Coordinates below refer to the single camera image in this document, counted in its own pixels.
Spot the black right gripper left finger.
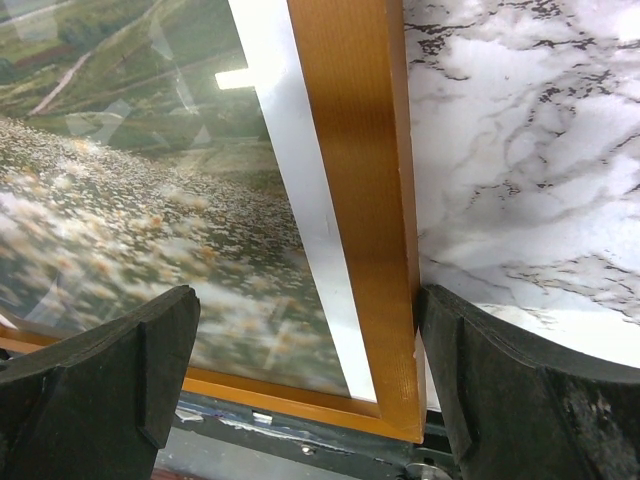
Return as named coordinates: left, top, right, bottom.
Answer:
left=1, top=286, right=200, bottom=479

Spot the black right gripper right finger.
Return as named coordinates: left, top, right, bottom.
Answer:
left=417, top=285, right=639, bottom=479

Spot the flower field photo print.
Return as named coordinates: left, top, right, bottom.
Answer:
left=1, top=0, right=377, bottom=402

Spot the brown wooden picture frame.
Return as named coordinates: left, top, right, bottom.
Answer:
left=1, top=1, right=426, bottom=441

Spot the black robot mounting base rail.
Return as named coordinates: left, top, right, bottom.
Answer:
left=153, top=393, right=462, bottom=479

